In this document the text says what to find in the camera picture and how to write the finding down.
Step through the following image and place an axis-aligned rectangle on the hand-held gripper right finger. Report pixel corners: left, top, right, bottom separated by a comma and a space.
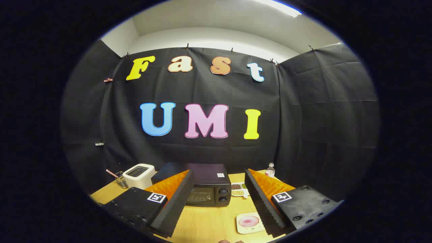
244, 168, 345, 237

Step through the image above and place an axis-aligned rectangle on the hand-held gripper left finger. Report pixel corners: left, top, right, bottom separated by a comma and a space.
101, 169, 195, 238

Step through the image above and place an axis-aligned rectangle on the pink ham slice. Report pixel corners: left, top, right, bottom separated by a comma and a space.
239, 216, 260, 227

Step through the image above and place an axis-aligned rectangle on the cream square plate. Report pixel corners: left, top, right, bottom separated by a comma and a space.
236, 212, 266, 235

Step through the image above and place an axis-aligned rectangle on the black toaster oven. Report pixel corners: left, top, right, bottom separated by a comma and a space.
151, 162, 232, 207

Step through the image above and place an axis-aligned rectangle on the white slot toaster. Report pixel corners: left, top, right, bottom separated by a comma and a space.
122, 164, 156, 190

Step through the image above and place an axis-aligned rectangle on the white divided dish of beans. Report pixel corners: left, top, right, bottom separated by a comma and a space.
231, 183, 250, 198

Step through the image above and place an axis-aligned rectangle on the black backdrop cloth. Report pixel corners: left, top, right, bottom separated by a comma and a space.
61, 39, 380, 203

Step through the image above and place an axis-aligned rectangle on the metal wire basket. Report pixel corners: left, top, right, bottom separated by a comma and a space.
115, 171, 129, 189

